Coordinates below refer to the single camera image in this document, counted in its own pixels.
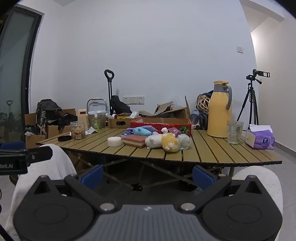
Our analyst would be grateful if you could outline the black bag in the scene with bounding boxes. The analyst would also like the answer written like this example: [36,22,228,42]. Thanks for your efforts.
[110,95,133,114]

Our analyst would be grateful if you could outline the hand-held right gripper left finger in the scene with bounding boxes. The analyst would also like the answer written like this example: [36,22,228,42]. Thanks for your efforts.
[33,165,117,214]

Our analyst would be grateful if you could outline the white round sponge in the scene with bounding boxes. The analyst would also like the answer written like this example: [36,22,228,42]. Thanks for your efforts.
[107,136,123,147]

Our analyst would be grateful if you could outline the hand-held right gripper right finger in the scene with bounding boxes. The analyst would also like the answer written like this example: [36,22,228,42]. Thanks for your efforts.
[180,165,263,214]

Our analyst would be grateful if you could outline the glass door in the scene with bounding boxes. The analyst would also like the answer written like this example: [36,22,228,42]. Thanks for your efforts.
[0,6,43,144]

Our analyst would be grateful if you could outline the clear glass tumbler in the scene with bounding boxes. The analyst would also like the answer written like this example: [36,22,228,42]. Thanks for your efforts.
[227,120,244,145]

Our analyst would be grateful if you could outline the black clothes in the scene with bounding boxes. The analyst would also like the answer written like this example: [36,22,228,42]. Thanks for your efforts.
[55,113,78,127]

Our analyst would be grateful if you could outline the black trolley handle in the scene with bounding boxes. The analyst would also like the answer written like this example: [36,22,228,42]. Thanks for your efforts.
[104,69,115,115]

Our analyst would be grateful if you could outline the beige carton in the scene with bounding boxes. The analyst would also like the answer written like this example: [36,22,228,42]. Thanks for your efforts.
[77,109,90,131]

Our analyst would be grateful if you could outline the yellow thermos jug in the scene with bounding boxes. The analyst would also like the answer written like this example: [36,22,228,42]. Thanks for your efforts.
[207,80,233,138]

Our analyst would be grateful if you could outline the clear glass ball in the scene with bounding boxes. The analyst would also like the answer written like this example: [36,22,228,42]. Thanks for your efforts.
[177,134,192,150]

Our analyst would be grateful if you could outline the grey blue bottle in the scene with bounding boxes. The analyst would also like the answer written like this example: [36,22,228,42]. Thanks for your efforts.
[190,109,200,127]

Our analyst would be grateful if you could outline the yellow plush toy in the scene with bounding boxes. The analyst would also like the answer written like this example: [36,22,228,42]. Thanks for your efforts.
[161,133,180,153]

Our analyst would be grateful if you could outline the dark grey backpack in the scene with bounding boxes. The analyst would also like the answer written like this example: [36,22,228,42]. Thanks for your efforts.
[35,99,64,135]

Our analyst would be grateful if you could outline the black camcorder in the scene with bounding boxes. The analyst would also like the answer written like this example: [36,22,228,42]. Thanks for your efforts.
[252,69,270,79]

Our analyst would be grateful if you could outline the white wall socket strip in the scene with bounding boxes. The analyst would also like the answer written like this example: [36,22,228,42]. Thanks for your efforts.
[123,96,145,104]

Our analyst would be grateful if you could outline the person's right leg white trousers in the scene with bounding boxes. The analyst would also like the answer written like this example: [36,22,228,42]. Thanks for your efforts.
[231,165,284,232]

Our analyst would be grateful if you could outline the black folding table frame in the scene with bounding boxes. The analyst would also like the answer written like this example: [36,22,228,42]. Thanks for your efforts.
[76,158,234,192]

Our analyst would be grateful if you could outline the pink layered sponge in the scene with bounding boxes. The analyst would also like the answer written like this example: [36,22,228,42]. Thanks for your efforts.
[122,135,147,148]

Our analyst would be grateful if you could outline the purple satin pouch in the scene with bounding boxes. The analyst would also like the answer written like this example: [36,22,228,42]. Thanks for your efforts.
[169,127,184,138]

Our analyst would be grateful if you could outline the glass jar with snacks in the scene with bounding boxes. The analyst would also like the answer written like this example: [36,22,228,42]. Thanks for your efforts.
[70,121,87,140]

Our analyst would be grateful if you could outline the white plush toy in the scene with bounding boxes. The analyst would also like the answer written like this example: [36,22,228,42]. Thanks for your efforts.
[145,134,163,149]

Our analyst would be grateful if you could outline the small cardboard box with hole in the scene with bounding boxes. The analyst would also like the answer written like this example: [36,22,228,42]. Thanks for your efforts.
[107,117,142,128]

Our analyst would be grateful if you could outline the red cardboard box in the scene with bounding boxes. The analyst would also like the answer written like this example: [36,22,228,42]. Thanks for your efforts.
[130,117,192,138]

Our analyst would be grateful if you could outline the wicker ball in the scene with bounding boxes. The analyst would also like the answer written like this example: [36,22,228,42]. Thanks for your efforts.
[197,96,210,113]

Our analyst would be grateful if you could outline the black suitcase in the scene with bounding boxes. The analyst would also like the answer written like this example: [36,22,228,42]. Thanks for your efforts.
[198,112,209,131]

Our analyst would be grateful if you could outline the clear food jar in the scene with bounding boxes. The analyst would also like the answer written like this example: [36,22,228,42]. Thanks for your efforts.
[88,111,107,129]

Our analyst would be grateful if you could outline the black tripod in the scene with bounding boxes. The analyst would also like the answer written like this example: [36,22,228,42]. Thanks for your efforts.
[236,75,263,131]

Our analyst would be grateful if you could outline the large brown cardboard box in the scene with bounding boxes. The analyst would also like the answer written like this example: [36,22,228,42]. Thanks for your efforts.
[138,96,191,119]

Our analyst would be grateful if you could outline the blue plush toy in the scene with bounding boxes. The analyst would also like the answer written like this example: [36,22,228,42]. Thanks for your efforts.
[132,127,153,137]

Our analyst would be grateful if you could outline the purple knit cloth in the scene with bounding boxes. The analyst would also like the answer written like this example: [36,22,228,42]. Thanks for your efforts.
[143,125,160,135]

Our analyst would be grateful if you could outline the purple tissue pack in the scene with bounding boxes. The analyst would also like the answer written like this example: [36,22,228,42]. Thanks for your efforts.
[245,124,275,150]

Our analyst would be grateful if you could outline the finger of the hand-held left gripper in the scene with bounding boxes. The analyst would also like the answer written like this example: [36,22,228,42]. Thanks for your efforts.
[0,141,25,151]
[23,146,53,165]

